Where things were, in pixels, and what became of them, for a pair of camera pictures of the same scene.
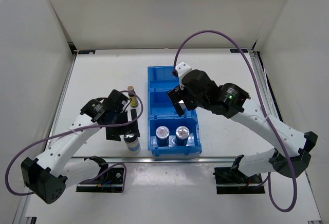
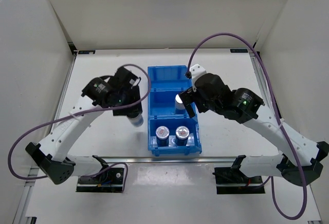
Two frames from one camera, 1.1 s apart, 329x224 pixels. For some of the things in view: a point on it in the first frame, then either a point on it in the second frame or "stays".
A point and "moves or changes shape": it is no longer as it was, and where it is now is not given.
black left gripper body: (121, 117) → (127, 97)
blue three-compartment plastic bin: (162, 112) stays
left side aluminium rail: (61, 96) stays
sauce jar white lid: (182, 134) stays
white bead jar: (131, 140) moves or changes shape
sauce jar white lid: (162, 133) stays
